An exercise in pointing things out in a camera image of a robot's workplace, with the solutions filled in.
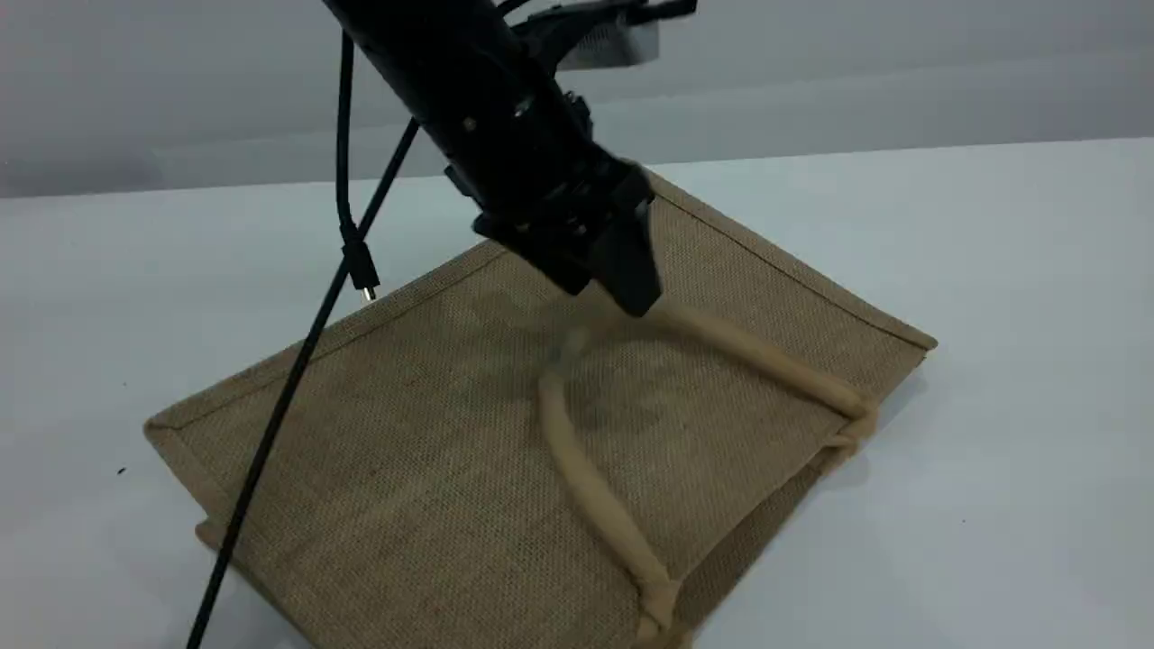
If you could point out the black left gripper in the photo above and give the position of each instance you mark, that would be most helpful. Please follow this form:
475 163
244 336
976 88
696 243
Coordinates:
541 194

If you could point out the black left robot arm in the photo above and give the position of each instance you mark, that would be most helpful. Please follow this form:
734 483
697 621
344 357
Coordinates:
433 54

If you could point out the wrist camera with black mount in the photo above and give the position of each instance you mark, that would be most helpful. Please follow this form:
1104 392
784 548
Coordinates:
609 41

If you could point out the brown jute bag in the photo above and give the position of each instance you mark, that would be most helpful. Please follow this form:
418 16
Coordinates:
406 469

